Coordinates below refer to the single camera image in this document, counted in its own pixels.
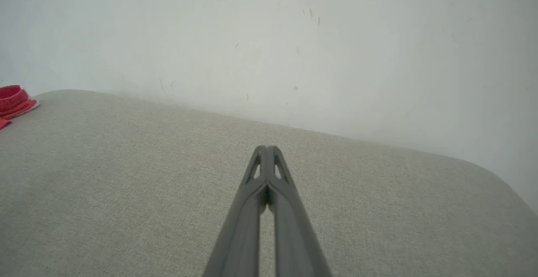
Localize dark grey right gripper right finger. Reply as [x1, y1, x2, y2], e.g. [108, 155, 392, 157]
[266, 145, 332, 277]

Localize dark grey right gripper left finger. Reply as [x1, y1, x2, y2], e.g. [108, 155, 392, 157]
[202, 145, 269, 277]

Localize red shorts with white trim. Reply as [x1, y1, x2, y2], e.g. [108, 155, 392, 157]
[0, 84, 40, 130]

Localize grey fabric sofa cushion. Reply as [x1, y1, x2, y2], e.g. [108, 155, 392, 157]
[0, 90, 538, 277]

